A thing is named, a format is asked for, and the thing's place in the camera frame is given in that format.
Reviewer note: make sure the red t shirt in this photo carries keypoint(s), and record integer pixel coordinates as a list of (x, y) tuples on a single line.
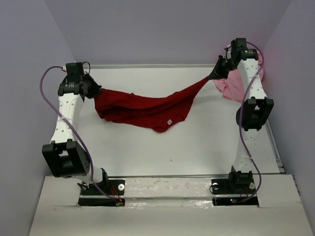
[(158, 114)]

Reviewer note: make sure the metal rail at front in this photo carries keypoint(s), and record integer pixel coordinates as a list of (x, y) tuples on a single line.
[(170, 176)]

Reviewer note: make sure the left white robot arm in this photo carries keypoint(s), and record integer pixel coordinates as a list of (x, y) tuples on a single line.
[(66, 154)]

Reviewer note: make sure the pink t shirt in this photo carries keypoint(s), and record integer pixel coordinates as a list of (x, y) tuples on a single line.
[(231, 86)]

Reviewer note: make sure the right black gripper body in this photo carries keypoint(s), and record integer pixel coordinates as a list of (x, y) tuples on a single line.
[(224, 66)]

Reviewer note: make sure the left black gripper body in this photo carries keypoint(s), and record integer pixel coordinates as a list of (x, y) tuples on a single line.
[(92, 88)]

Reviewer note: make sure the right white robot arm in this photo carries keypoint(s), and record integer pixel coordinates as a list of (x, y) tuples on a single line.
[(251, 116)]

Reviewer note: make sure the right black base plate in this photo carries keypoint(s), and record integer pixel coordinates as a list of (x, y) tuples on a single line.
[(225, 193)]

